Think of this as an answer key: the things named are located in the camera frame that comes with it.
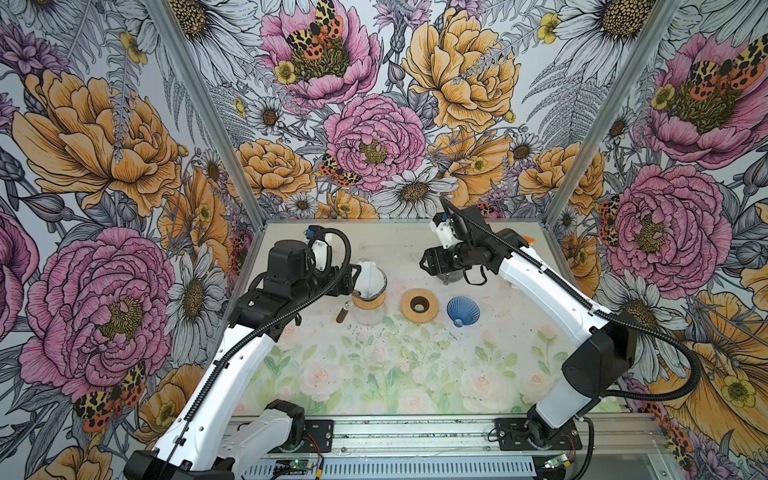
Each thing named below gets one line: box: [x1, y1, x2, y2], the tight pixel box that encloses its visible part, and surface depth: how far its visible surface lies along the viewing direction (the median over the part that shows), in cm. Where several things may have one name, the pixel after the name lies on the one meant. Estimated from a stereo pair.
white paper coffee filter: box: [354, 261, 385, 298], surface depth 87 cm
